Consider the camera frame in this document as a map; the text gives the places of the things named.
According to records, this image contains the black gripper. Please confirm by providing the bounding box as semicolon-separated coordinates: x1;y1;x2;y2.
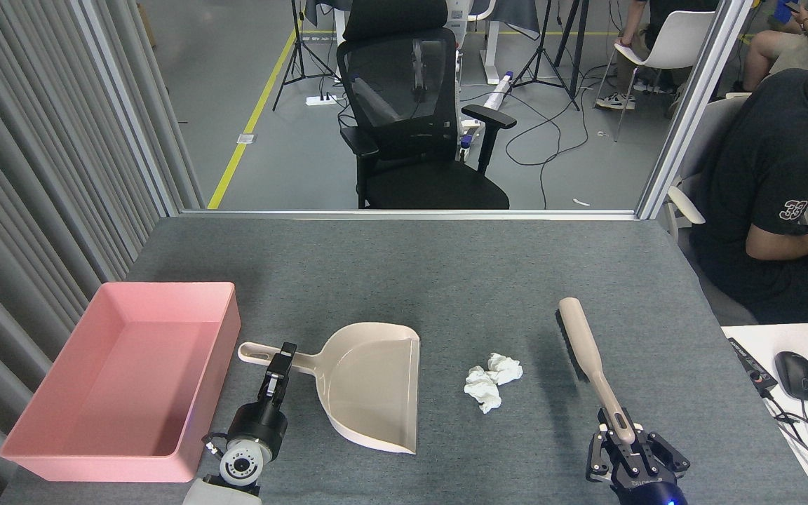
227;342;297;464
586;410;691;505

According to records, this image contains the beige plastic dustpan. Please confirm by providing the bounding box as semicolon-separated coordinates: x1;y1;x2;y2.
238;322;421;455

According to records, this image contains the beige hand brush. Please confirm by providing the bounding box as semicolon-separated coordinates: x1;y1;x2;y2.
555;297;645;444

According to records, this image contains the small white tissue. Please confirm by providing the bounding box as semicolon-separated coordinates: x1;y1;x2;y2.
486;352;523;386

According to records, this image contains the large white tissue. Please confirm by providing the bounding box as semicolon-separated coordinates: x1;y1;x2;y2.
464;365;502;414

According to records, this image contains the pink plastic bin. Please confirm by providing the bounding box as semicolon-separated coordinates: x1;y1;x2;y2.
0;282;242;483

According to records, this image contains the black slim control box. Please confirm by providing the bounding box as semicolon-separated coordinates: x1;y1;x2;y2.
727;337;779;392

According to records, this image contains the black computer mouse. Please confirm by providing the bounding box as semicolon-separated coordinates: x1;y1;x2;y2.
774;351;808;401

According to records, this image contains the black mesh office chair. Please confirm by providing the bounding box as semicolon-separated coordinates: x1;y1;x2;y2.
337;0;518;210

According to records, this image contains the person in black shirt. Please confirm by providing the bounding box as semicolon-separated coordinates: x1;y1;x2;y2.
690;67;808;325

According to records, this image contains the grey slatted curtain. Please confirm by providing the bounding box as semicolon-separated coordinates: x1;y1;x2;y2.
0;0;205;505

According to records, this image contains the black tripod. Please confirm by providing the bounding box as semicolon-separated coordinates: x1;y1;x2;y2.
511;0;580;112
272;0;338;112

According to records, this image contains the grey padded chair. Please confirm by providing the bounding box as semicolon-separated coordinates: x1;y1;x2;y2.
664;95;759;327

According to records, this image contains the white rod with purple tip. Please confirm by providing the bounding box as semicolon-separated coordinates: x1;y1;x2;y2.
481;70;515;113

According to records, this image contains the white stand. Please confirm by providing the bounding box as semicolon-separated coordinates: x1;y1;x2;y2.
444;0;511;86

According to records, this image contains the white plastic chair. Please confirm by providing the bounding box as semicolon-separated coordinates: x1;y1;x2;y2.
595;11;717;141

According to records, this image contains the dark grey cloth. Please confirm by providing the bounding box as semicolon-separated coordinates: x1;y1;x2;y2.
471;0;541;39

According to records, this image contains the person on white chair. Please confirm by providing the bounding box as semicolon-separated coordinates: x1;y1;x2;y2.
597;0;720;111

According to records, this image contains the thin black desk cable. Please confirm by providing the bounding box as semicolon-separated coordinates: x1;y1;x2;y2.
760;388;808;479

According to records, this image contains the silver table rail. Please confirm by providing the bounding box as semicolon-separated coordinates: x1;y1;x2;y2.
180;209;640;221

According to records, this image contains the black floor cable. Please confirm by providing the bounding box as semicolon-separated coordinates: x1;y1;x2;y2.
504;84;591;210

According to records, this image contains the slanted silver post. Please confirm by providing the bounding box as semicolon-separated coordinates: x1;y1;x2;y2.
637;0;754;220

